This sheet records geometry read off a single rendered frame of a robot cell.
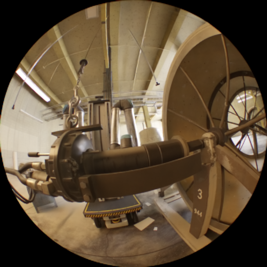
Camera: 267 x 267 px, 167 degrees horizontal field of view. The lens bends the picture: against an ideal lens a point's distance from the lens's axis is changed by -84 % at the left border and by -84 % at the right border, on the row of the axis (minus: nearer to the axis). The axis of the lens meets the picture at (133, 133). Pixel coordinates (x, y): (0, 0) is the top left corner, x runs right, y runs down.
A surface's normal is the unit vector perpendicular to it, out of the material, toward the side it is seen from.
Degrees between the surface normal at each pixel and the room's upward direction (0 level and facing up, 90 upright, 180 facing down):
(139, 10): 180
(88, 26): 180
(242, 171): 90
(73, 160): 85
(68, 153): 71
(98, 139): 90
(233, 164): 90
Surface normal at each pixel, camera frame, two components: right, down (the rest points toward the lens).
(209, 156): -0.98, 0.13
